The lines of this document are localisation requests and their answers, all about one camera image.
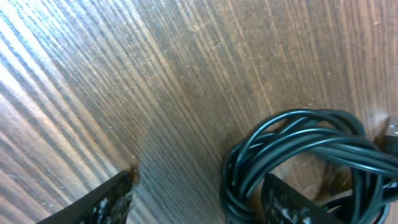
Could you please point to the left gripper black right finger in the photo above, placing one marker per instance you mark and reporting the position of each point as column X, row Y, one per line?
column 284, row 205

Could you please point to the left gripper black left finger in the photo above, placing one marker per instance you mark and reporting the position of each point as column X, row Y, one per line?
column 110, row 203

